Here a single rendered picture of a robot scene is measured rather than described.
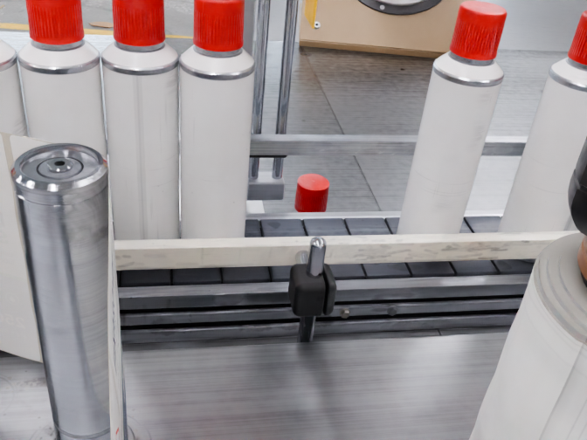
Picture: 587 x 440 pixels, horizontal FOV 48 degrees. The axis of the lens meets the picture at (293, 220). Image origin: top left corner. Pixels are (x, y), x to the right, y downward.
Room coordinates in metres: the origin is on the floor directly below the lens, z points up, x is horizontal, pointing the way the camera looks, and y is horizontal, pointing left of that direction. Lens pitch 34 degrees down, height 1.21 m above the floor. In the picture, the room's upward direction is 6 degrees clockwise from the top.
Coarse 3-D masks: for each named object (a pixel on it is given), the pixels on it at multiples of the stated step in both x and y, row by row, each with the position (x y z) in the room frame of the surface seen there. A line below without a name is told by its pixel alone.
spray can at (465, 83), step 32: (480, 32) 0.46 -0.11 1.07; (448, 64) 0.46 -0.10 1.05; (480, 64) 0.46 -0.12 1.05; (448, 96) 0.45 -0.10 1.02; (480, 96) 0.45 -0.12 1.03; (448, 128) 0.45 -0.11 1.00; (480, 128) 0.45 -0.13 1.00; (416, 160) 0.47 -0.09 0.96; (448, 160) 0.45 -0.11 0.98; (416, 192) 0.46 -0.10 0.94; (448, 192) 0.45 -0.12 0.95; (416, 224) 0.45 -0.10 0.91; (448, 224) 0.45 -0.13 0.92
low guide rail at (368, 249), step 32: (128, 256) 0.37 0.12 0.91; (160, 256) 0.38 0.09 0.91; (192, 256) 0.38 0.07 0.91; (224, 256) 0.39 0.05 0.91; (256, 256) 0.39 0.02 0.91; (288, 256) 0.40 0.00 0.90; (352, 256) 0.41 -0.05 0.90; (384, 256) 0.42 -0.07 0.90; (416, 256) 0.42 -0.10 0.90; (448, 256) 0.43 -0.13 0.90; (480, 256) 0.43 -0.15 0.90; (512, 256) 0.44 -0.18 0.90
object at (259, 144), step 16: (256, 144) 0.47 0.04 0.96; (272, 144) 0.48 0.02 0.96; (288, 144) 0.48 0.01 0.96; (304, 144) 0.48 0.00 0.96; (320, 144) 0.48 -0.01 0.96; (336, 144) 0.49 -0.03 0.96; (352, 144) 0.49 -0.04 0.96; (368, 144) 0.49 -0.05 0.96; (384, 144) 0.50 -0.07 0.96; (400, 144) 0.50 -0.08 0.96; (496, 144) 0.52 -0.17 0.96; (512, 144) 0.52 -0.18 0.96
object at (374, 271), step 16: (256, 224) 0.47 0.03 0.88; (272, 224) 0.48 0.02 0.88; (288, 224) 0.48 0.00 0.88; (304, 224) 0.48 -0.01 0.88; (320, 224) 0.48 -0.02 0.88; (336, 224) 0.49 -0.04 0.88; (352, 224) 0.49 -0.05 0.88; (368, 224) 0.49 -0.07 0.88; (384, 224) 0.49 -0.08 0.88; (464, 224) 0.51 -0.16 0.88; (480, 224) 0.51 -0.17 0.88; (496, 224) 0.52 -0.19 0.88; (128, 272) 0.39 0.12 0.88; (144, 272) 0.39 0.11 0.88; (160, 272) 0.39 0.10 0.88; (176, 272) 0.40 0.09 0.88; (192, 272) 0.40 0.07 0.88; (208, 272) 0.40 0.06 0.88; (224, 272) 0.40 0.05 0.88; (240, 272) 0.40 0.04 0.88; (256, 272) 0.41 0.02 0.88; (272, 272) 0.41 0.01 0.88; (288, 272) 0.41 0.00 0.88; (336, 272) 0.42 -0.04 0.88; (352, 272) 0.42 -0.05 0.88; (368, 272) 0.42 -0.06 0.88; (384, 272) 0.42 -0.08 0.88; (400, 272) 0.43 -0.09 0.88; (416, 272) 0.43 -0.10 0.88; (432, 272) 0.43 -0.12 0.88; (448, 272) 0.43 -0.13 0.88; (464, 272) 0.44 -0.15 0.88; (480, 272) 0.44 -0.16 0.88; (496, 272) 0.44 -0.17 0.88; (512, 272) 0.45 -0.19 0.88; (528, 272) 0.45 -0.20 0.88
